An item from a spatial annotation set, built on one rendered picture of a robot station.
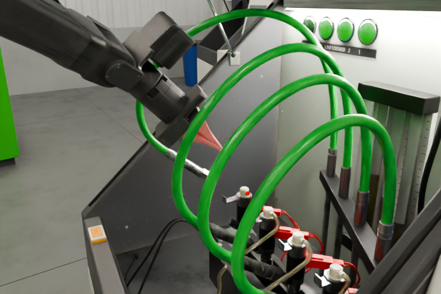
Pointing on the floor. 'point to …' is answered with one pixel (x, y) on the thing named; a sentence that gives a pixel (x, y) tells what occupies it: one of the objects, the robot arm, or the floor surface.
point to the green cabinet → (6, 123)
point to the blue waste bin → (190, 57)
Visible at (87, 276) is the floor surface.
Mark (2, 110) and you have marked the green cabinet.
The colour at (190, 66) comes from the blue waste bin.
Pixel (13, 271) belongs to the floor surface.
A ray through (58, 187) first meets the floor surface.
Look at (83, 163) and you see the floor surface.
